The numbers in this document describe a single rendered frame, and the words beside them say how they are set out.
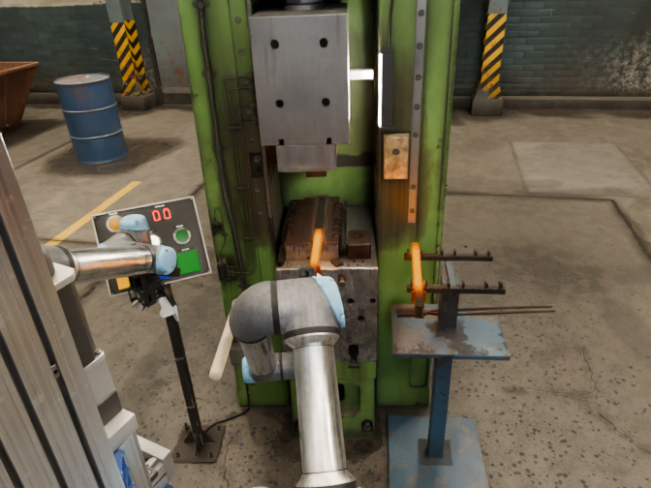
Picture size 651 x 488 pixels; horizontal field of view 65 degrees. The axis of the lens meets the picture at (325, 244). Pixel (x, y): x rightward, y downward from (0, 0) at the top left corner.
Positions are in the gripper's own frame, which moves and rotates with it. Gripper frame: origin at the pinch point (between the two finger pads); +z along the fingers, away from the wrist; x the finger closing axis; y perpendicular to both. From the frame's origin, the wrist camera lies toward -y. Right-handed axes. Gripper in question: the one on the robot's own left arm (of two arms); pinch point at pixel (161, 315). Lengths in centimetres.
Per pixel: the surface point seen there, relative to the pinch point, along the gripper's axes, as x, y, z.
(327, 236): 30, -58, -6
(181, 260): -6.0, -18.7, -8.5
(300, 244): 23, -50, -5
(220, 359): 6.0, -16.1, 29.4
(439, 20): 61, -84, -78
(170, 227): -11.6, -22.5, -18.7
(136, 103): -512, -479, 81
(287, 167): 21, -49, -35
